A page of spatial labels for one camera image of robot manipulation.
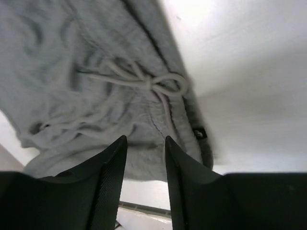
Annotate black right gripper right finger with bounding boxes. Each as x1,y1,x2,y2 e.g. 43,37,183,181
165,137,307,230

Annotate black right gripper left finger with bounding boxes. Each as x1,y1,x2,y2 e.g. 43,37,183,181
0,136,128,230

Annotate grey shorts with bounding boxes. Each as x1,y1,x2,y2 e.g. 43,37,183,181
0,0,213,181

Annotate aluminium table edge rail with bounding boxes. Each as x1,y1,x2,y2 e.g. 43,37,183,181
118,201,171,218

